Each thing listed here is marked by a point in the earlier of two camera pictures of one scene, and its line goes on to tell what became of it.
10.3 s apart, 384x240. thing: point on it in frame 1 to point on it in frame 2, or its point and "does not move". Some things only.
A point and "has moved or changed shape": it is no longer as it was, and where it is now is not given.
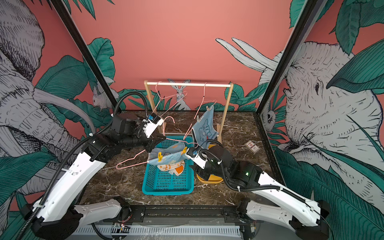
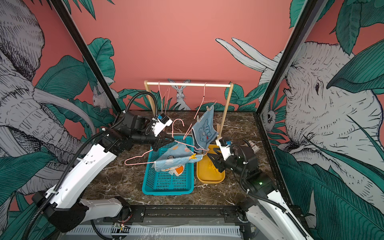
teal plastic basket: x=159 y=182 does not move
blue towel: x=204 y=130 does not move
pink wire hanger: x=168 y=96 has moved or changed shape
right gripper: x=200 y=172 to x=218 y=165
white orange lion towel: x=176 y=168 has moved or changed shape
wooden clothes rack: x=146 y=83 does not move
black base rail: x=224 y=214 does not move
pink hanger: x=119 y=167 has moved or changed shape
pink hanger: x=214 y=101 does not move
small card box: x=252 y=147 does not move
